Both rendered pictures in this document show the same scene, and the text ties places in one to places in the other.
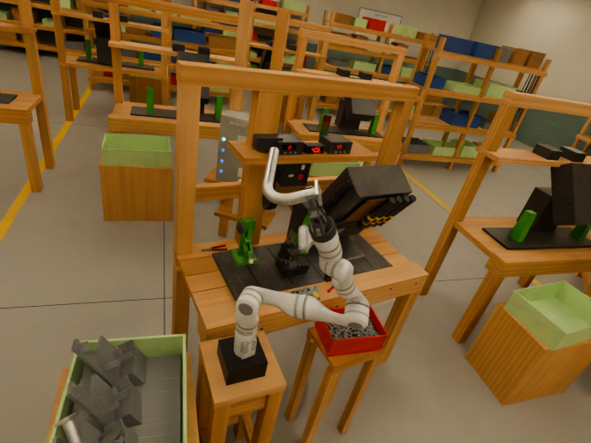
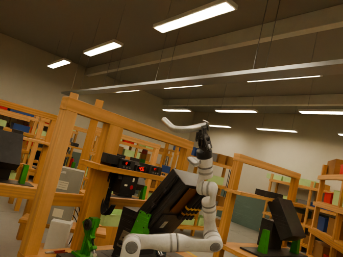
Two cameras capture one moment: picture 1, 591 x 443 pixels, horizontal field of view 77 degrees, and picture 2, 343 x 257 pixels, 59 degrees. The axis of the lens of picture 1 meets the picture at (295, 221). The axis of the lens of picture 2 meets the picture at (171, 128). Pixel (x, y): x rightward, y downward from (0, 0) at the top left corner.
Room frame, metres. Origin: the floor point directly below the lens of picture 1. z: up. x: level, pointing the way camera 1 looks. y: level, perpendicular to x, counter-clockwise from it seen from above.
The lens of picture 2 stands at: (-0.45, 0.45, 1.66)
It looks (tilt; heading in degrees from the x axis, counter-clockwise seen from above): 7 degrees up; 345
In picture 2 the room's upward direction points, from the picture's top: 14 degrees clockwise
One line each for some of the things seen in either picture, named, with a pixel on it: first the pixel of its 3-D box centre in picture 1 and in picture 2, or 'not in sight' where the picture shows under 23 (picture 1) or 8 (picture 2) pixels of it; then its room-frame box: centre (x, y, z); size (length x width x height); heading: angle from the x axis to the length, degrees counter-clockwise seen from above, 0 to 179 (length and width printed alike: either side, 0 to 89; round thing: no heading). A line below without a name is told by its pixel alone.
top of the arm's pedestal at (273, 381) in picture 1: (241, 365); not in sight; (1.10, 0.10, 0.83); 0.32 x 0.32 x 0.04; 29
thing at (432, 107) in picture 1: (426, 104); not in sight; (11.60, -3.03, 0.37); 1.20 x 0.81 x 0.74; 115
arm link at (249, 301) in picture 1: (248, 308); (129, 252); (1.10, 0.11, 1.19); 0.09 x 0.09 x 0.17; 82
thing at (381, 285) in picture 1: (327, 298); not in sight; (1.68, -0.28, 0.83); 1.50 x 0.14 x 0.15; 124
